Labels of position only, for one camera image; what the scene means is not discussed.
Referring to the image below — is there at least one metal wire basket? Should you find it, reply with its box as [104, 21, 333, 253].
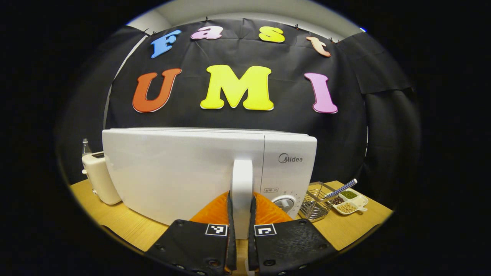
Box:
[298, 182, 338, 223]

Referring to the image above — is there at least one white divided bean tray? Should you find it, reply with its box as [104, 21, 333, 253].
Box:
[332, 188, 369, 215]

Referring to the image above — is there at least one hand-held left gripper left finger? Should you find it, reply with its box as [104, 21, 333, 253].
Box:
[144, 191, 237, 276]

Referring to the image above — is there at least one cream white toaster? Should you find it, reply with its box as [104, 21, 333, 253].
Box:
[82, 151, 122, 205]

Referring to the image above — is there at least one black backdrop cloth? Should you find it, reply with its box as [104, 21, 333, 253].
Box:
[58, 17, 420, 200]

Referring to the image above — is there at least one white microwave oven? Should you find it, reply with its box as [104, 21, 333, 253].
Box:
[102, 127, 318, 240]

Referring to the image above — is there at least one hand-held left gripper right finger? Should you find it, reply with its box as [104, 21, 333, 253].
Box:
[247, 194, 339, 276]

